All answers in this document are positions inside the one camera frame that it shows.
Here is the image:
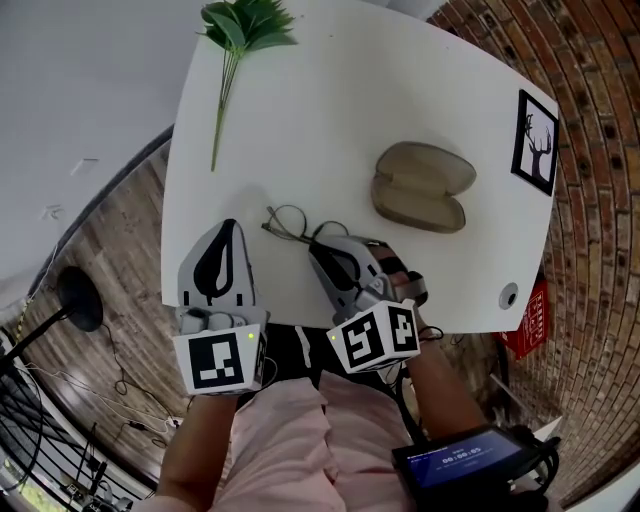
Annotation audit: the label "black floor cable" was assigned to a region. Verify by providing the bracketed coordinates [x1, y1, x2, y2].
[99, 324, 174, 449]

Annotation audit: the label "black framed deer picture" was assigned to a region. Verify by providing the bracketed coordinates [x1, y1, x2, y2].
[510, 88, 560, 197]

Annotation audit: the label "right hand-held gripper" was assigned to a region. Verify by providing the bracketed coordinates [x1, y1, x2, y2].
[308, 234, 420, 374]

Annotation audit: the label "black wire rack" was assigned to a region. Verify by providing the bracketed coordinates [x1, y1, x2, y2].
[0, 367, 109, 512]

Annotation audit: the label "person's right hand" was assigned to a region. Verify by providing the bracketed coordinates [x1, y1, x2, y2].
[372, 241, 430, 308]

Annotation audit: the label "person's right forearm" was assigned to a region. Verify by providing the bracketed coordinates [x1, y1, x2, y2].
[399, 337, 494, 444]

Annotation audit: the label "black forearm-mounted screen device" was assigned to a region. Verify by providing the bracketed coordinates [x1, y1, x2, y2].
[391, 423, 562, 504]

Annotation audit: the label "red printed box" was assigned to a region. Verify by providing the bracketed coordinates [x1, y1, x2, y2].
[494, 279, 550, 361]

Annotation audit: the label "green artificial plant sprig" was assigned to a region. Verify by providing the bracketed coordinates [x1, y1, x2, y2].
[197, 0, 300, 173]

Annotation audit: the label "black round lamp stand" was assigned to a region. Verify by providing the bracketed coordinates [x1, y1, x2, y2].
[0, 266, 105, 369]

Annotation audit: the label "olive glasses case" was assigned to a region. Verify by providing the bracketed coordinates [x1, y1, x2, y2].
[370, 141, 478, 235]

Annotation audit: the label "pink shirt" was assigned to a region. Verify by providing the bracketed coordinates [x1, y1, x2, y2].
[218, 368, 419, 512]

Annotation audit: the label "black strap with white stripe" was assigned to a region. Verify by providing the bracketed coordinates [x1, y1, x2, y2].
[293, 324, 327, 389]

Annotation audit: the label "person's left forearm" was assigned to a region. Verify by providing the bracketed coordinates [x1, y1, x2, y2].
[156, 392, 242, 512]

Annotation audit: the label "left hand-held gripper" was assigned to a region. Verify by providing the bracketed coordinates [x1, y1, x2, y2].
[172, 218, 272, 397]

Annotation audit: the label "thin metal round glasses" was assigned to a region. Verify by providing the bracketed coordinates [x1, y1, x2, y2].
[261, 203, 351, 250]

